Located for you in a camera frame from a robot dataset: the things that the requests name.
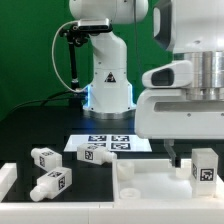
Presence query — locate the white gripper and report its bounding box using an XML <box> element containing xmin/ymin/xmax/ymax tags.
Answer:
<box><xmin>135</xmin><ymin>89</ymin><xmax>224</xmax><ymax>168</ymax></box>

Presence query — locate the white square table top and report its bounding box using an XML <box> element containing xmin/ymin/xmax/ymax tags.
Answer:
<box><xmin>112</xmin><ymin>159</ymin><xmax>224</xmax><ymax>201</ymax></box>

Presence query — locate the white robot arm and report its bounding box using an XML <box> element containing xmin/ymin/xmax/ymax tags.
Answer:
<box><xmin>69</xmin><ymin>0</ymin><xmax>224</xmax><ymax>140</ymax></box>

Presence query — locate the white AprilTag base sheet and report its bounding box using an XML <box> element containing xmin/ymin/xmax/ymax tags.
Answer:
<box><xmin>64</xmin><ymin>134</ymin><xmax>152</xmax><ymax>152</ymax></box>

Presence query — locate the white U-shaped obstacle fence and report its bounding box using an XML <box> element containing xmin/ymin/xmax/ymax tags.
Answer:
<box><xmin>0</xmin><ymin>161</ymin><xmax>224</xmax><ymax>224</ymax></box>

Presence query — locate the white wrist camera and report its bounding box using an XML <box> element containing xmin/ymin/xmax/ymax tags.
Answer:
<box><xmin>142</xmin><ymin>60</ymin><xmax>193</xmax><ymax>88</ymax></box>

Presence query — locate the black camera on stand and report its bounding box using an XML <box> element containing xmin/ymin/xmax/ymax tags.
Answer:
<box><xmin>65</xmin><ymin>18</ymin><xmax>112</xmax><ymax>90</ymax></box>

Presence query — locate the grey camera cable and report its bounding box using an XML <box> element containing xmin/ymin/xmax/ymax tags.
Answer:
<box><xmin>50</xmin><ymin>20</ymin><xmax>83</xmax><ymax>93</ymax></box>

